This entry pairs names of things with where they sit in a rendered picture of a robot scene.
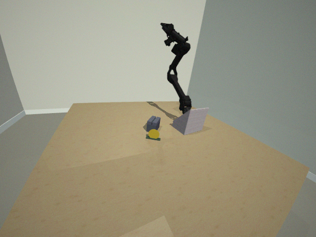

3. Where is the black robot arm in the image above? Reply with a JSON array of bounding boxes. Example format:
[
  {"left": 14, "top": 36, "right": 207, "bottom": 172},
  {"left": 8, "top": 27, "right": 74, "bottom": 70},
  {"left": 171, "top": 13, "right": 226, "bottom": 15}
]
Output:
[{"left": 164, "top": 35, "right": 192, "bottom": 114}]

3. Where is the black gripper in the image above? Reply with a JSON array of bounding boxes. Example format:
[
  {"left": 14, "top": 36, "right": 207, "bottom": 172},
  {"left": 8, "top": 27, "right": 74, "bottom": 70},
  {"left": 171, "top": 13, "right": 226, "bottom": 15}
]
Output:
[{"left": 161, "top": 23, "right": 180, "bottom": 42}]

